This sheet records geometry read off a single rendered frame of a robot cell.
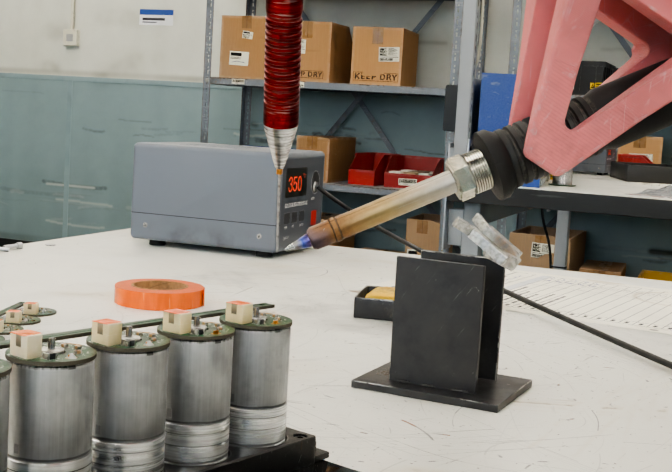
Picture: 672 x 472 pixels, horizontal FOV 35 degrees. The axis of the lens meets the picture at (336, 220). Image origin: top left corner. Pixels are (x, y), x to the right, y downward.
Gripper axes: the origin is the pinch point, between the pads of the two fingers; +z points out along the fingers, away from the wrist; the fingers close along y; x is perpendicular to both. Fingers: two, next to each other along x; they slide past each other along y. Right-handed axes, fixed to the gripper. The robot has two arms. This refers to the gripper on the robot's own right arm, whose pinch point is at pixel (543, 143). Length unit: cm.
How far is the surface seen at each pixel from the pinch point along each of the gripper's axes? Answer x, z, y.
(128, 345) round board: -8.4, 12.2, 4.1
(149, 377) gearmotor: -7.4, 12.7, 4.1
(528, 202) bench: 55, -14, -185
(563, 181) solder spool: 64, -23, -202
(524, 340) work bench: 13.7, 6.8, -28.9
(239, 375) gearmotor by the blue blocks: -4.6, 12.0, 0.3
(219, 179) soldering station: -6, 10, -63
